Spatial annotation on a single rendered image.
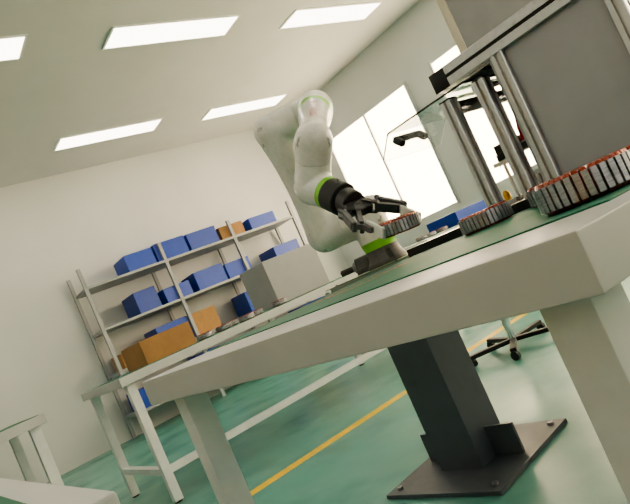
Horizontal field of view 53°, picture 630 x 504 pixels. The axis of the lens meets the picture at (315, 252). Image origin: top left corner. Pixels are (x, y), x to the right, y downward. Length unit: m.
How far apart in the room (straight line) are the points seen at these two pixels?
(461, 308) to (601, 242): 0.13
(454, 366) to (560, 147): 1.04
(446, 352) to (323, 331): 1.47
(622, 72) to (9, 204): 7.44
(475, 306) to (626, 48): 0.80
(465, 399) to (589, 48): 1.27
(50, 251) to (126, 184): 1.33
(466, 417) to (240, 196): 7.27
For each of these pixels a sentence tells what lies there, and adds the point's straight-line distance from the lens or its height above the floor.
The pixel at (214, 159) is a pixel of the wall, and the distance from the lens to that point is 9.19.
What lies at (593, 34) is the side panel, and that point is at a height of 1.00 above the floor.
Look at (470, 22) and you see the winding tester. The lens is 1.57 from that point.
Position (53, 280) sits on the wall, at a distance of 7.96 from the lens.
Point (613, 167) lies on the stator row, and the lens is 0.72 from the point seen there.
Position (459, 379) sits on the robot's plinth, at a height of 0.30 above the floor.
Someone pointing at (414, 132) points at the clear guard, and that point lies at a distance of 1.72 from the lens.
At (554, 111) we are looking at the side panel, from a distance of 1.36.
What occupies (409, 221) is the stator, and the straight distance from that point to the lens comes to 1.50.
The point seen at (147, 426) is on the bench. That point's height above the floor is 0.45.
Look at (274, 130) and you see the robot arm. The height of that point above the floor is 1.31.
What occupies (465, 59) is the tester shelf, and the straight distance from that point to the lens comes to 1.45.
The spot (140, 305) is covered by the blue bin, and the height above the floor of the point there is 1.37.
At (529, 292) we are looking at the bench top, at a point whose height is 0.71.
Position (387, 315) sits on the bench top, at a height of 0.73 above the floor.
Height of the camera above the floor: 0.79
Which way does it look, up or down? 3 degrees up
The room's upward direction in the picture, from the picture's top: 24 degrees counter-clockwise
